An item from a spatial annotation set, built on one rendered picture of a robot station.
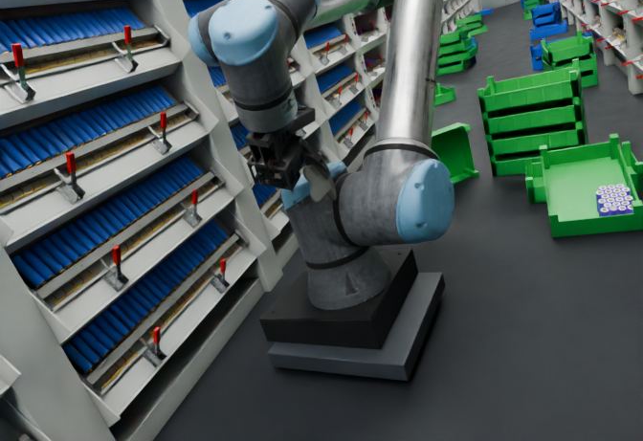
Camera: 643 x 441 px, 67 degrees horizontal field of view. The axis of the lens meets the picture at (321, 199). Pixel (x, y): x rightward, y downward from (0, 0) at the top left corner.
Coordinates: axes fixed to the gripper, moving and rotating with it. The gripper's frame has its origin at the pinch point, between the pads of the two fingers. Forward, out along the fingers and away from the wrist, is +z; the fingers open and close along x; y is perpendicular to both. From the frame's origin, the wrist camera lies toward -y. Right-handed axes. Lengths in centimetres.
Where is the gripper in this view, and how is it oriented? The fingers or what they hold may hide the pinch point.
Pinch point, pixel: (299, 189)
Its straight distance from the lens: 90.6
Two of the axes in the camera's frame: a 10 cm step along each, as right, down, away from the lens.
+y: -3.6, 7.5, -5.5
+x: 9.2, 1.9, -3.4
